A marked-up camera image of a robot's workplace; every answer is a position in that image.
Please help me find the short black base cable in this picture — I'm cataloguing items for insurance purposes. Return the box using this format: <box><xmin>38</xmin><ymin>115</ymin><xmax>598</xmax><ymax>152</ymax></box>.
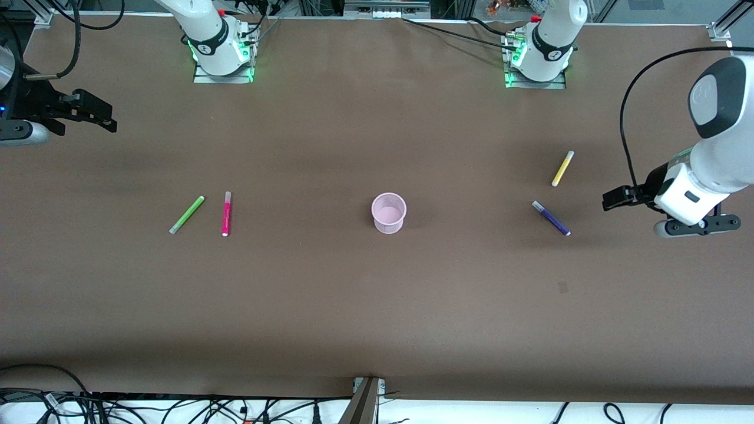
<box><xmin>468</xmin><ymin>16</ymin><xmax>525</xmax><ymax>37</ymax></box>

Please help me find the silver metal box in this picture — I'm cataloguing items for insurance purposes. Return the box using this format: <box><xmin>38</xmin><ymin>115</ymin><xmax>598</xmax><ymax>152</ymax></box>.
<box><xmin>343</xmin><ymin>0</ymin><xmax>431</xmax><ymax>19</ymax></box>

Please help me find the black looped cable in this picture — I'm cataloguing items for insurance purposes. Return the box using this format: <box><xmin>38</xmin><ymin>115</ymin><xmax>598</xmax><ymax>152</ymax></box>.
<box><xmin>0</xmin><ymin>364</ymin><xmax>95</xmax><ymax>407</ymax></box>

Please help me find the aluminium frame corner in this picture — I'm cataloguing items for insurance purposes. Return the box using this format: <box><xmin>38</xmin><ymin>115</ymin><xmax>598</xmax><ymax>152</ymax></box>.
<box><xmin>707</xmin><ymin>0</ymin><xmax>754</xmax><ymax>43</ymax></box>
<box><xmin>32</xmin><ymin>0</ymin><xmax>80</xmax><ymax>27</ymax></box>

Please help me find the pink pen holder cup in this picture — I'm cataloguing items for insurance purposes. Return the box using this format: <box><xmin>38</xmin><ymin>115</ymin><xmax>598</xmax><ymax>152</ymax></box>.
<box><xmin>371</xmin><ymin>192</ymin><xmax>408</xmax><ymax>235</ymax></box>

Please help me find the brown paper table cover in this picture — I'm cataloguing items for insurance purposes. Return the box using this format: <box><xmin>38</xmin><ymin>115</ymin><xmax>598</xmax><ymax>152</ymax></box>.
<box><xmin>0</xmin><ymin>11</ymin><xmax>754</xmax><ymax>405</ymax></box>

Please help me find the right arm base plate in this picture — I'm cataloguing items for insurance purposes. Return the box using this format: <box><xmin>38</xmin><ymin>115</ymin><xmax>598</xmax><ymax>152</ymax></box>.
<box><xmin>193</xmin><ymin>35</ymin><xmax>255</xmax><ymax>84</ymax></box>

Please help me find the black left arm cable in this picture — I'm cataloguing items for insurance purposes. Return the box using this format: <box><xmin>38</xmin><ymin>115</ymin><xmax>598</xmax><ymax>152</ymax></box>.
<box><xmin>620</xmin><ymin>46</ymin><xmax>754</xmax><ymax>189</ymax></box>

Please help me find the small aluminium bracket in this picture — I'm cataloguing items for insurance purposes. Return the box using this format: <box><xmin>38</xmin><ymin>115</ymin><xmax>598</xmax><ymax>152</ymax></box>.
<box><xmin>352</xmin><ymin>377</ymin><xmax>386</xmax><ymax>396</ymax></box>

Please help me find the green pen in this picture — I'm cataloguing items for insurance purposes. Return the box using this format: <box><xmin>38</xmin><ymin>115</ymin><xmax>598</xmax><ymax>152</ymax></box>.
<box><xmin>169</xmin><ymin>196</ymin><xmax>206</xmax><ymax>235</ymax></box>

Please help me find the grey support beam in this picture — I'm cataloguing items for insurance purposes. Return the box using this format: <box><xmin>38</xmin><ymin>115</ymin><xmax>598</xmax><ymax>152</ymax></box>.
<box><xmin>339</xmin><ymin>378</ymin><xmax>381</xmax><ymax>424</ymax></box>

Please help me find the yellow pen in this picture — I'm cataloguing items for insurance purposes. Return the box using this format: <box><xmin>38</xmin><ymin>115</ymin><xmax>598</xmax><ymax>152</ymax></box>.
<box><xmin>551</xmin><ymin>151</ymin><xmax>575</xmax><ymax>188</ymax></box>

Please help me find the long black base cable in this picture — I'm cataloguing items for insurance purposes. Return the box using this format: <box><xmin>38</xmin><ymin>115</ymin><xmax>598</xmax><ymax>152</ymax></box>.
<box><xmin>402</xmin><ymin>18</ymin><xmax>514</xmax><ymax>49</ymax></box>

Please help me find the black cable tangle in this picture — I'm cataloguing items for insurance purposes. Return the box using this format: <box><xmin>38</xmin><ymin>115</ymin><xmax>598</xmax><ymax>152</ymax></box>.
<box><xmin>0</xmin><ymin>387</ymin><xmax>354</xmax><ymax>424</ymax></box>

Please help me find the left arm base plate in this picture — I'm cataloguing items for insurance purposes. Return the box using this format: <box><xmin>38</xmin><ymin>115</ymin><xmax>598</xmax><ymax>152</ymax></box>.
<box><xmin>504</xmin><ymin>32</ymin><xmax>567</xmax><ymax>90</ymax></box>

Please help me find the black base cable bundle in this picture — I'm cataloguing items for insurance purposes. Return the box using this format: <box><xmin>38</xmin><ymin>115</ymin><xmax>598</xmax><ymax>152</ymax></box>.
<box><xmin>239</xmin><ymin>0</ymin><xmax>283</xmax><ymax>43</ymax></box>

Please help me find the purple pen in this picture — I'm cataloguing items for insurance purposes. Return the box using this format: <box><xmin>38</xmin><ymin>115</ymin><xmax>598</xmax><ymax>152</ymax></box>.
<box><xmin>531</xmin><ymin>200</ymin><xmax>571</xmax><ymax>237</ymax></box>

